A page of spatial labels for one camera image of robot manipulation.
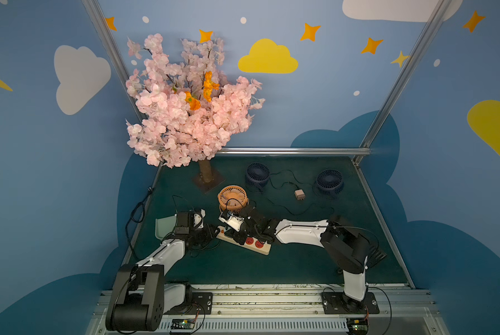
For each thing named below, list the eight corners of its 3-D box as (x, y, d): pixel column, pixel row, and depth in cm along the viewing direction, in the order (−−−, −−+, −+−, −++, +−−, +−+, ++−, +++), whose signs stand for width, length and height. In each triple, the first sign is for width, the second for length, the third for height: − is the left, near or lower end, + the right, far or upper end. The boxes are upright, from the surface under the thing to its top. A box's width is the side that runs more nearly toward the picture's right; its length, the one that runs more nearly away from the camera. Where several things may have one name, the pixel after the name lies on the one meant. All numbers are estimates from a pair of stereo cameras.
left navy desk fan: (246, 192, 108) (245, 180, 101) (246, 173, 116) (246, 162, 109) (269, 192, 108) (270, 181, 101) (267, 173, 116) (269, 162, 109)
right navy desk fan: (318, 197, 105) (324, 186, 98) (314, 180, 113) (319, 168, 105) (338, 197, 106) (345, 186, 98) (332, 180, 113) (338, 168, 105)
